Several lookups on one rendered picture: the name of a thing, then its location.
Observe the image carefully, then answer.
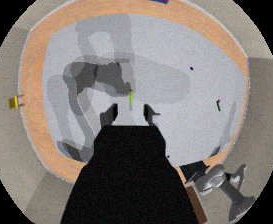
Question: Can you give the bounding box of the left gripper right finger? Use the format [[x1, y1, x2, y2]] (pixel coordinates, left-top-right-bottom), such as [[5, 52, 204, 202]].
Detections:
[[144, 104, 161, 128]]

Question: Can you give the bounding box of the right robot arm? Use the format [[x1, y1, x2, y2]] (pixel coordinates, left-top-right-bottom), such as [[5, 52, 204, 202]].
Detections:
[[189, 164, 256, 222]]

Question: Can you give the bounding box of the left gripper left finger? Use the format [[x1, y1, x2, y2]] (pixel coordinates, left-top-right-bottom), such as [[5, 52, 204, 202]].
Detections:
[[100, 104, 117, 128]]

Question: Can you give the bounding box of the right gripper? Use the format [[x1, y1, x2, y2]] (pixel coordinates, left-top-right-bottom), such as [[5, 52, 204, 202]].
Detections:
[[225, 172, 233, 181]]

